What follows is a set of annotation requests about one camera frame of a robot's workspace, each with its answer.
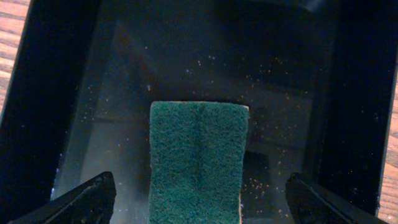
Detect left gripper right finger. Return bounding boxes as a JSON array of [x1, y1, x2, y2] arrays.
[[285, 172, 388, 224]]

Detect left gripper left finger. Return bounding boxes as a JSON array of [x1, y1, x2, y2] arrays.
[[7, 171, 116, 224]]

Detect green yellow sponge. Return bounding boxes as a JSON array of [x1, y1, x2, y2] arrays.
[[148, 101, 249, 224]]

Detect black rectangular tray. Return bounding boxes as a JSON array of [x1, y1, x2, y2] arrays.
[[1, 0, 397, 223]]

